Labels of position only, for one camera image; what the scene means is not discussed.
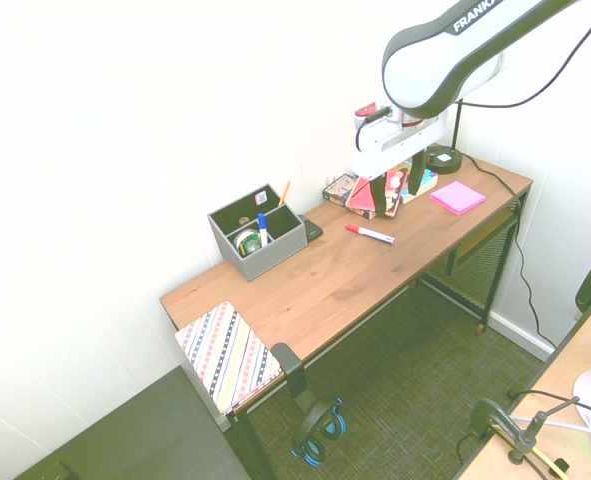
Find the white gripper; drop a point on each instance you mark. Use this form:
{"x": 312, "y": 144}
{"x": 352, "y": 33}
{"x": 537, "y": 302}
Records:
{"x": 400, "y": 140}

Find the red cap whiteboard marker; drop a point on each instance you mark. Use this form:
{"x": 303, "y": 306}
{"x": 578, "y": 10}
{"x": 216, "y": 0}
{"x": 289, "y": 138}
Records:
{"x": 372, "y": 233}

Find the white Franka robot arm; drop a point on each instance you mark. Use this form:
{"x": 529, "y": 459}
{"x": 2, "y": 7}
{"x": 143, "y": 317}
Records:
{"x": 425, "y": 65}

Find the blue cap whiteboard marker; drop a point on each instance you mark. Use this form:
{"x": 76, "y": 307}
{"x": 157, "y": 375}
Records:
{"x": 263, "y": 230}

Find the red cover book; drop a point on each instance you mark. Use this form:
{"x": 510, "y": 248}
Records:
{"x": 362, "y": 197}

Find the black lamp base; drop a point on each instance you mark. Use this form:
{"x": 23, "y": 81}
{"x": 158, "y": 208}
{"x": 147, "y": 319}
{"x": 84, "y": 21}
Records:
{"x": 445, "y": 162}

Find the pink sticky note pad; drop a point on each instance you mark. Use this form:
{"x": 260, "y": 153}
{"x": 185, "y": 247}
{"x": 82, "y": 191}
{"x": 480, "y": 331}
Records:
{"x": 457, "y": 197}

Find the dark patterned small box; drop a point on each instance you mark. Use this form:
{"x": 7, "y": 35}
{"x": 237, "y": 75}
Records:
{"x": 337, "y": 189}

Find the orange pencil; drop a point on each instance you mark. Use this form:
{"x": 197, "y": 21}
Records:
{"x": 284, "y": 194}

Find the grey fabric desk organizer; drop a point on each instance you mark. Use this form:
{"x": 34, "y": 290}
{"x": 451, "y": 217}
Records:
{"x": 265, "y": 260}

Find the tape roll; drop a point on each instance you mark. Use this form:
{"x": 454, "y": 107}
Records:
{"x": 246, "y": 243}

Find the black headphone hook clamp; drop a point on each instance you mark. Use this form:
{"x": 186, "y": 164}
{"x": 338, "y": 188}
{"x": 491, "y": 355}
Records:
{"x": 295, "y": 372}

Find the striped star pattern notebook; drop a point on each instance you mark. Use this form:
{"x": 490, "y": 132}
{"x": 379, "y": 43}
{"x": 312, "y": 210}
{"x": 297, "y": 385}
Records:
{"x": 227, "y": 355}

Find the black blue headphones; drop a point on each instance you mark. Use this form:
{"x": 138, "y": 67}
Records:
{"x": 315, "y": 415}

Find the black table clamp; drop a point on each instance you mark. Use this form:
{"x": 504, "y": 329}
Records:
{"x": 495, "y": 415}

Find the wooden desk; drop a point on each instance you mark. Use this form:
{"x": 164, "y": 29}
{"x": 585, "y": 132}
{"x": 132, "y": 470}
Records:
{"x": 249, "y": 440}

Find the yellow black strip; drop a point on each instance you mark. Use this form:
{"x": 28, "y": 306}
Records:
{"x": 545, "y": 457}

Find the dark grey cabinet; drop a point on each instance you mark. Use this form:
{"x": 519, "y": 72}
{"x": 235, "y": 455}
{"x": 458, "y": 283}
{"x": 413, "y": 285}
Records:
{"x": 150, "y": 435}

